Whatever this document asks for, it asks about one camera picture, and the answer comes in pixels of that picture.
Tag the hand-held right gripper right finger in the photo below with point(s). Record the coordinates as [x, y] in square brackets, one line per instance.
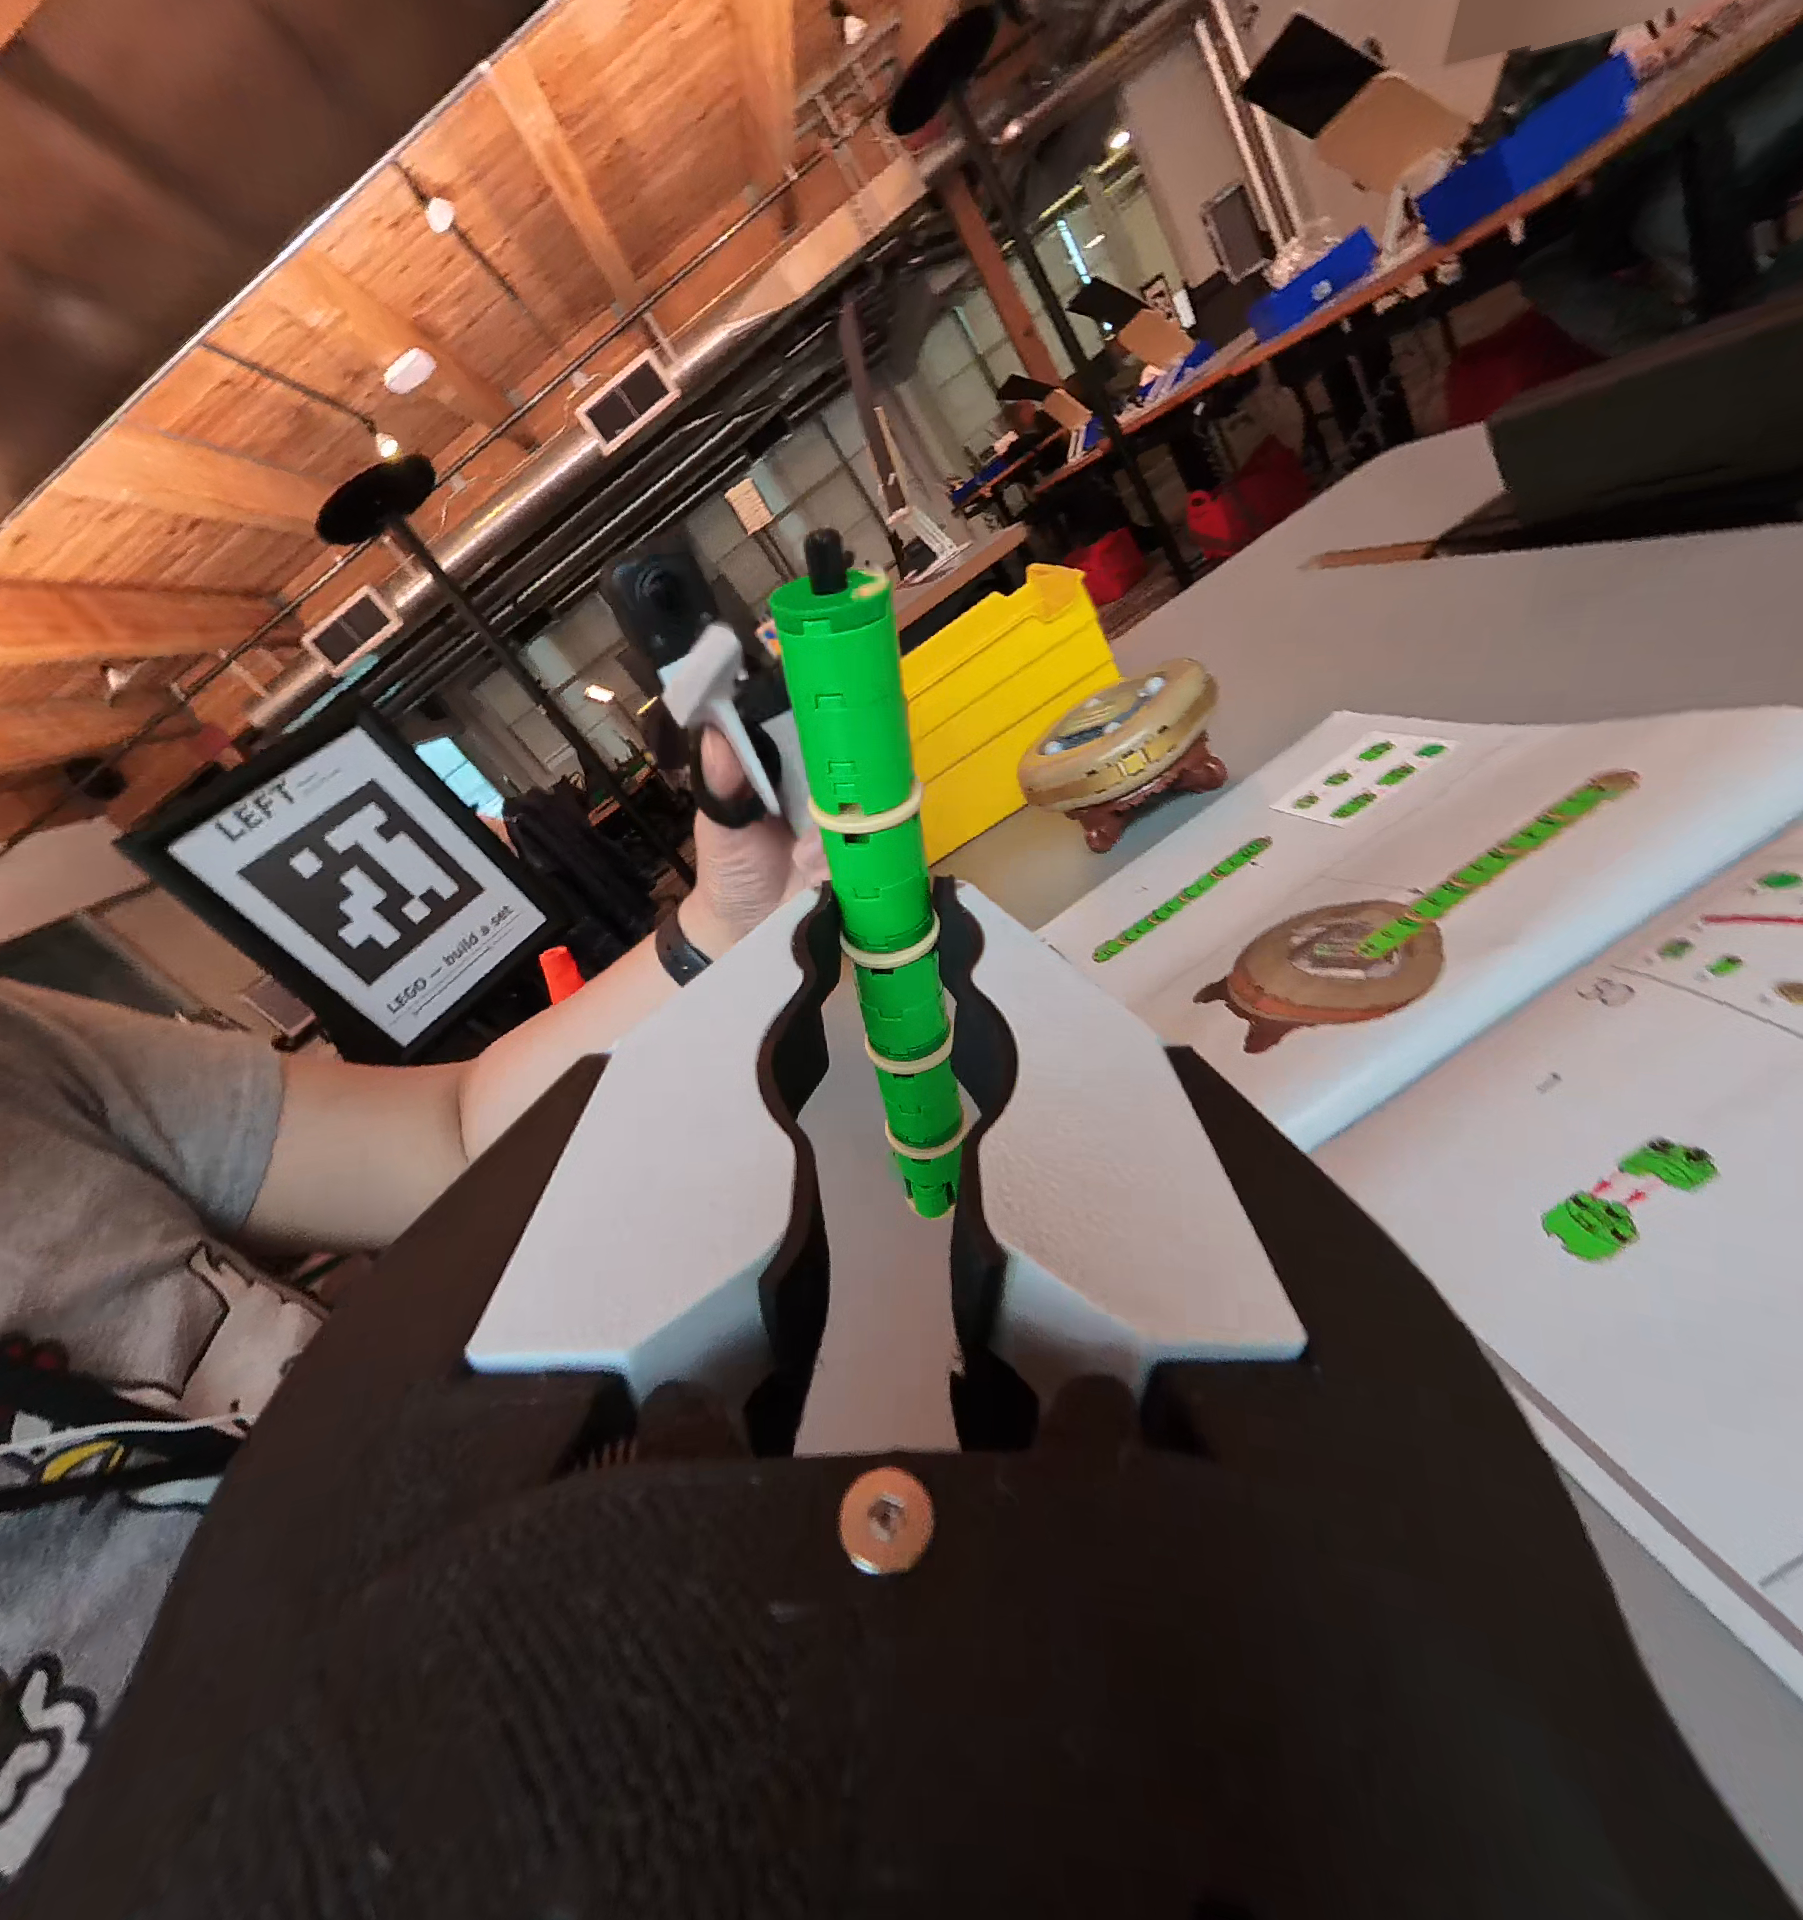
[1125, 1198]

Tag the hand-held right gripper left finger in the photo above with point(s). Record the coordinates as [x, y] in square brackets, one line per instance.
[644, 1198]

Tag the green brick bamboo stalk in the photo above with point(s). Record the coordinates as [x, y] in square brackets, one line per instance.
[866, 838]

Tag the person's left forearm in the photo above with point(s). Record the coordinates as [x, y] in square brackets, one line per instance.
[509, 1098]

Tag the grey desk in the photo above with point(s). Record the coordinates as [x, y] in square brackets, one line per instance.
[1443, 627]

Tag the person's left hand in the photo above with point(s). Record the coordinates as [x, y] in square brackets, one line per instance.
[750, 886]

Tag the orange cone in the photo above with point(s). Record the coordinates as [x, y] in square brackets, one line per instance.
[558, 971]

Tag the black wrist watch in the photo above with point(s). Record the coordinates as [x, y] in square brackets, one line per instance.
[684, 945]

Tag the black pole lamp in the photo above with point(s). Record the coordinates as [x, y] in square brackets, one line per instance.
[381, 506]

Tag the white ceiling sensor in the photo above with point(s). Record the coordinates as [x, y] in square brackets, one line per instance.
[409, 374]

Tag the yellow plastic bin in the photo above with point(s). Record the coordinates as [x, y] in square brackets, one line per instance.
[994, 705]

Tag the black framed marker sign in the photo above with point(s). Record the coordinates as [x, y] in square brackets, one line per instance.
[360, 886]

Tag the open instruction booklet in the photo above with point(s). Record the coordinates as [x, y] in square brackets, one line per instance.
[1518, 1053]

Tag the tan brick pot model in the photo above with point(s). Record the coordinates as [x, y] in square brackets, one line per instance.
[1125, 734]

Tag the person's printed grey shirt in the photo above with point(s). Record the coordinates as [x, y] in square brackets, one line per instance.
[88, 1110]

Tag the small blue bin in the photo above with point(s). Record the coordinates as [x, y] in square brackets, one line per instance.
[1319, 296]

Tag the dark grey bin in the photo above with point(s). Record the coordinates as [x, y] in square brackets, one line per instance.
[1664, 417]

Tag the large blue bin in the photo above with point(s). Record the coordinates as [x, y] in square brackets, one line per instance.
[1518, 167]

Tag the silver air duct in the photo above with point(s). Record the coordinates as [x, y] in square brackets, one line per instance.
[546, 492]

